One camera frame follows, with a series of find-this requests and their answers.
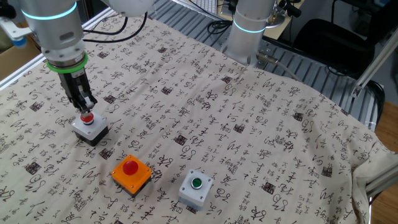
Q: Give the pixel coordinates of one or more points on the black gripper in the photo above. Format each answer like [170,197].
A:
[74,85]

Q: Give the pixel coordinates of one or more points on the white black box red button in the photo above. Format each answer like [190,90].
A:
[90,130]

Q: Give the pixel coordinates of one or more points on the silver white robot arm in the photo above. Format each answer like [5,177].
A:
[56,31]

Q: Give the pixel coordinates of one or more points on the brown cardboard box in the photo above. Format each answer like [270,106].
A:
[12,62]

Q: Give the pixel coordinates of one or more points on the orange box red mushroom button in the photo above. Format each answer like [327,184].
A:
[132,180]

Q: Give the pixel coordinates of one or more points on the grey box green button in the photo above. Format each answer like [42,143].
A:
[196,193]

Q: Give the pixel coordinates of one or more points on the white computer keyboard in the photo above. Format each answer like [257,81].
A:
[203,5]

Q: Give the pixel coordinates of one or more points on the beige calligraphy print tablecloth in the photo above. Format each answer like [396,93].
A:
[248,140]

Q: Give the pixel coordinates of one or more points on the black office chair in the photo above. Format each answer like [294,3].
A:
[335,46]

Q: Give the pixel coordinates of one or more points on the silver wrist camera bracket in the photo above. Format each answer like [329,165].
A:
[14,31]

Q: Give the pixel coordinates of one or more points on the aluminium frame post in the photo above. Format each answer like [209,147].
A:
[373,65]
[385,182]

